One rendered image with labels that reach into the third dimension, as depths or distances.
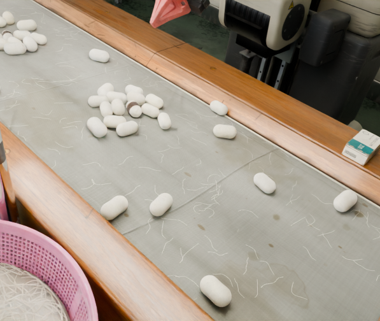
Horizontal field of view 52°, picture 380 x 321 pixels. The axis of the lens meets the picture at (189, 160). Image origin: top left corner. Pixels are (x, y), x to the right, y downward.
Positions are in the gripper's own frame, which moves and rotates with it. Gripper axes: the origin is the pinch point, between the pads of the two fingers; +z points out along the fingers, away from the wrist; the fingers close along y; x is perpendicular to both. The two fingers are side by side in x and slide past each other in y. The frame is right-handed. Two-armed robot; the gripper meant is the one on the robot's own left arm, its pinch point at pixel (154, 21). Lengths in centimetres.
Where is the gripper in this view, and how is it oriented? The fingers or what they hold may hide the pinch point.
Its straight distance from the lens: 75.0
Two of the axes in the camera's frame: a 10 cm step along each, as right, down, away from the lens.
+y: 7.2, 5.2, -4.6
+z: -6.1, 7.9, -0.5
